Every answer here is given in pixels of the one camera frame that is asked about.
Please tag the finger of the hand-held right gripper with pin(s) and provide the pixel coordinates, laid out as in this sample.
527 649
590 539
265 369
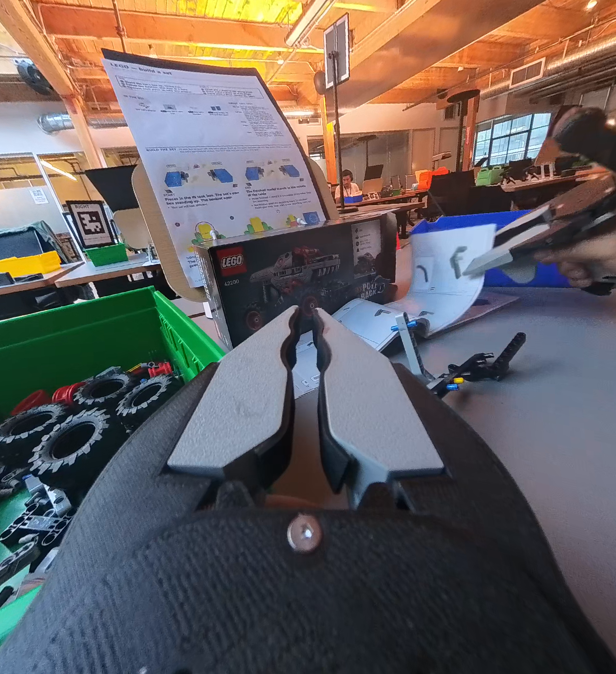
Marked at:
523 226
497 260

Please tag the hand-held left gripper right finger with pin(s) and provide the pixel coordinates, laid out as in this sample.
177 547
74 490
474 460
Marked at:
376 416

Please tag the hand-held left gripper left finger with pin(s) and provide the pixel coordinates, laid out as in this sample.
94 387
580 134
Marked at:
234 410

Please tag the lego instruction booklet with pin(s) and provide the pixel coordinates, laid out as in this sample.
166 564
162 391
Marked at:
445 274

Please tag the partly built lego chassis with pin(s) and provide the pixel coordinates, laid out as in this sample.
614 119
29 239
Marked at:
410 347

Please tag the small red lego part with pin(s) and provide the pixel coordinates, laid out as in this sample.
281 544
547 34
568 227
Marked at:
161 368

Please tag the dark lego set box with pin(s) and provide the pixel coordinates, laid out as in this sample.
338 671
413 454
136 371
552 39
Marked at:
266 274

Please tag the red lego wheel rim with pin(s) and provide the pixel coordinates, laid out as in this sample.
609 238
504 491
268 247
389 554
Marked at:
66 392
26 403

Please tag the pile of loose lego pieces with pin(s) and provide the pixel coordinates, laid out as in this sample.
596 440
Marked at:
34 521

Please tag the person's right hand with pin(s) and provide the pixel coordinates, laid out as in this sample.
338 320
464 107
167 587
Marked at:
602 258

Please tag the blue plastic bin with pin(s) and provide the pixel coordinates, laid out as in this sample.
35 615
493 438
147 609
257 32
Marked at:
518 276

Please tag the large paned window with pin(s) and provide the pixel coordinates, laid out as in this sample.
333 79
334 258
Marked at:
508 137

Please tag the green plastic bin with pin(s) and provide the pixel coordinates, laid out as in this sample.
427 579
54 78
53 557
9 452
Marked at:
76 337

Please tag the wooden background desk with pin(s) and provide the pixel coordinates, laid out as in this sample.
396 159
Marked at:
103 276

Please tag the small green bin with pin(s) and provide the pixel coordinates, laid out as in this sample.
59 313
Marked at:
107 255

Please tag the black white tag sign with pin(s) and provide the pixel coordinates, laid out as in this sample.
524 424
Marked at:
91 224

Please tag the black pole with panel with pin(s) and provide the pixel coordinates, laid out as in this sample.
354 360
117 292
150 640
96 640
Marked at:
337 52

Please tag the yellow plastic bin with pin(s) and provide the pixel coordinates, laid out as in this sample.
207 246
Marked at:
24 263

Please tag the printed task sheet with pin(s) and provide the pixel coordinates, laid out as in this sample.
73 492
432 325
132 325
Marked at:
208 147

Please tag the dark cloth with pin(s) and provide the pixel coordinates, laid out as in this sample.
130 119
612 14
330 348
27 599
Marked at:
18 237

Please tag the silver ventilation duct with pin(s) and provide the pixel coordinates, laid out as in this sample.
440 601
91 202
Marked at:
71 122

